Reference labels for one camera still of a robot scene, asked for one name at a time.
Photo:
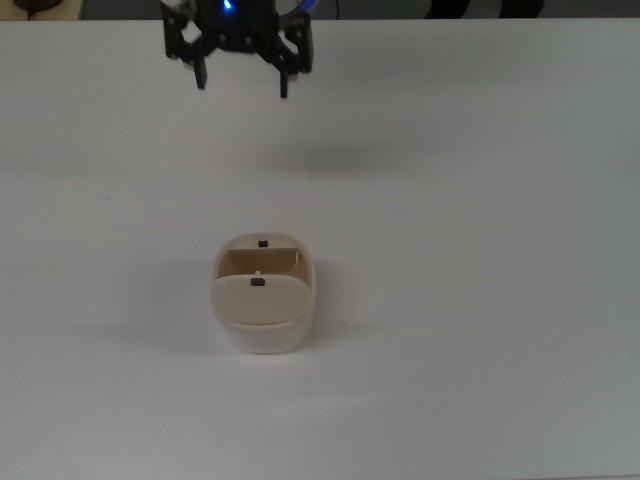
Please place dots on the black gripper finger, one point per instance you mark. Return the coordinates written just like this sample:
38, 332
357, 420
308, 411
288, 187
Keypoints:
295, 50
187, 47

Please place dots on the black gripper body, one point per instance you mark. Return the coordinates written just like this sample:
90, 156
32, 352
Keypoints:
240, 32

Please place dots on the small white lidded bin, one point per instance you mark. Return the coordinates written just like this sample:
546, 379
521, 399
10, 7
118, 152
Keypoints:
262, 300

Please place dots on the black office chair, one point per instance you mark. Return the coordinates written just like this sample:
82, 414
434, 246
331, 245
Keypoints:
480, 7

